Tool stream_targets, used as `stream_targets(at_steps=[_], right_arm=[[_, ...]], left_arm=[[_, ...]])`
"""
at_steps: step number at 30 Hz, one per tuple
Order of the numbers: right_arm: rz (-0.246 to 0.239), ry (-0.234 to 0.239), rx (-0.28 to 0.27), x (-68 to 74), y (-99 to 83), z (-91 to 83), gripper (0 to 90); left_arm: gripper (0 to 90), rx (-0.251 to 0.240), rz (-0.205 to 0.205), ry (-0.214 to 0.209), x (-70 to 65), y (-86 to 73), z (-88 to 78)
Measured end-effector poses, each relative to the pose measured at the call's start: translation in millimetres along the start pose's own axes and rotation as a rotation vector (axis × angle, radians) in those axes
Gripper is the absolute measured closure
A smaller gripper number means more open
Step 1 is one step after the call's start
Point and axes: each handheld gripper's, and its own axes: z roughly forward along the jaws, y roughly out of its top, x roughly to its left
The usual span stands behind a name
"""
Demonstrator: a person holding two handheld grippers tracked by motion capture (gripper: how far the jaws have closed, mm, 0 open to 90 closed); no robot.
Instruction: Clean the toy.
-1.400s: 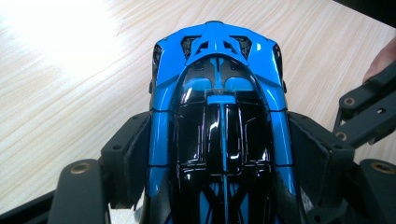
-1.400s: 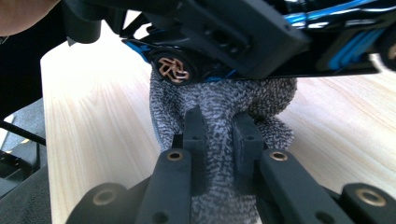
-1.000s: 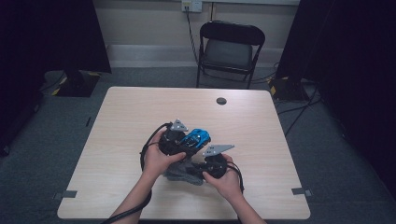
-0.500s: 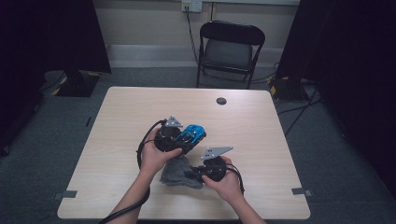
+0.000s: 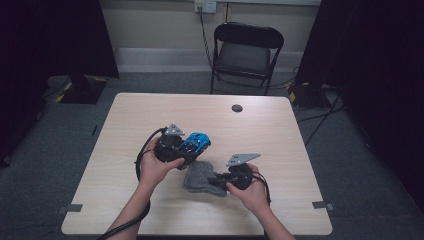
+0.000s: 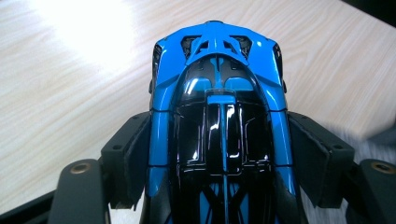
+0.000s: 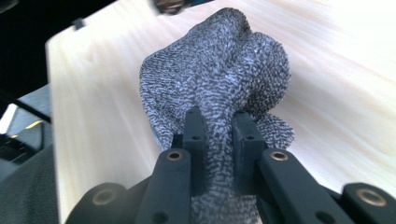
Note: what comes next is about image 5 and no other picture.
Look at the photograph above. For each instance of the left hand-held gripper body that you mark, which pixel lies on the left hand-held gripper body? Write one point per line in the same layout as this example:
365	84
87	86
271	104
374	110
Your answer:
168	146

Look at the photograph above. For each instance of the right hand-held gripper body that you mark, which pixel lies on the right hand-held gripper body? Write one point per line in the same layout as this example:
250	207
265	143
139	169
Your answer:
240	175

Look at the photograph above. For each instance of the blue toy car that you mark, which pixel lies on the blue toy car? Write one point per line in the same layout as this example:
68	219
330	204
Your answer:
195	143

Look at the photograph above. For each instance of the grey cloth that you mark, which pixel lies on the grey cloth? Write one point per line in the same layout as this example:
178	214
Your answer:
200	178

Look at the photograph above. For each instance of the person's right hand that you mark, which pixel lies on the person's right hand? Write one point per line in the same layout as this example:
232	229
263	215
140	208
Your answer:
255	196

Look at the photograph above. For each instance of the person's left hand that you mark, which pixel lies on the person's left hand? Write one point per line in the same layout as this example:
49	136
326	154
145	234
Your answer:
153	173

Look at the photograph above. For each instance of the grey tape strip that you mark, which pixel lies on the grey tape strip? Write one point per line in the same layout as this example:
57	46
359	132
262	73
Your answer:
322	205
70	208

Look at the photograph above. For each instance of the black stand base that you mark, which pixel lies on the black stand base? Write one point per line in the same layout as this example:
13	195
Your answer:
83	91
308	96

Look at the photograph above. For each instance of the black folding chair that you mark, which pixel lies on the black folding chair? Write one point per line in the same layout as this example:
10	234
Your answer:
245	56

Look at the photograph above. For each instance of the black curtain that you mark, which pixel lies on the black curtain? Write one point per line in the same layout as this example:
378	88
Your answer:
376	66
50	40

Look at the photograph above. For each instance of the white wall socket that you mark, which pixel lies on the white wall socket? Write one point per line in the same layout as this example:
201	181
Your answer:
205	6

